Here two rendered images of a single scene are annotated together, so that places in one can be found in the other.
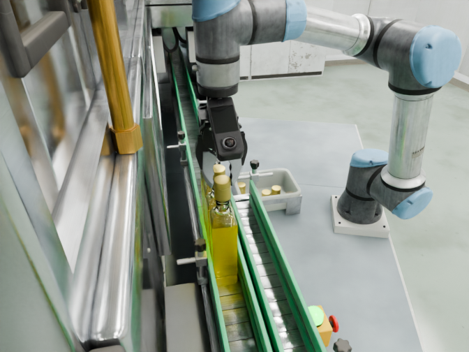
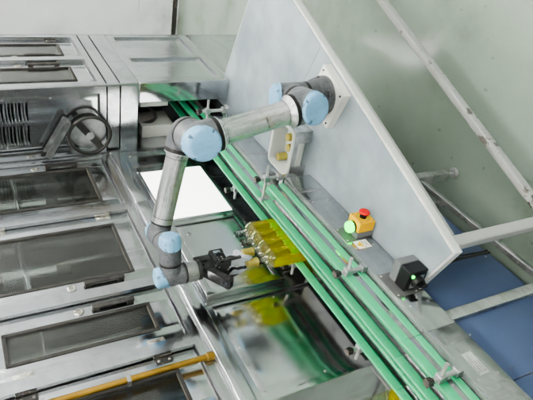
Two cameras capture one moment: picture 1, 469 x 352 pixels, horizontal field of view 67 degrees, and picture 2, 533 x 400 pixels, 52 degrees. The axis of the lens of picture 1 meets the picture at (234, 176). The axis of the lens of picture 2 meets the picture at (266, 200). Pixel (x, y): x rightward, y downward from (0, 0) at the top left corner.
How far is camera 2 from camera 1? 164 cm
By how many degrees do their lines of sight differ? 42
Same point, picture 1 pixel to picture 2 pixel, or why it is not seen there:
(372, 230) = (339, 106)
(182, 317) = not seen: hidden behind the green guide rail
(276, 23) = (174, 257)
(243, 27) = (174, 272)
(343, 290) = (361, 173)
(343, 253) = (345, 142)
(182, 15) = (128, 121)
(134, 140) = (211, 356)
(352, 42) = (182, 163)
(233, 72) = (193, 272)
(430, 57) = (201, 158)
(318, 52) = not seen: outside the picture
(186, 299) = not seen: hidden behind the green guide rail
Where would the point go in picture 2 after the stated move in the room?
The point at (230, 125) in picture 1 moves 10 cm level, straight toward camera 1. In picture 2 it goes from (217, 278) to (228, 301)
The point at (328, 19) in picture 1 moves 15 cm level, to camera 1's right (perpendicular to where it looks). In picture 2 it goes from (167, 186) to (174, 152)
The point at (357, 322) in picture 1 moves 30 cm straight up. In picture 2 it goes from (376, 190) to (306, 201)
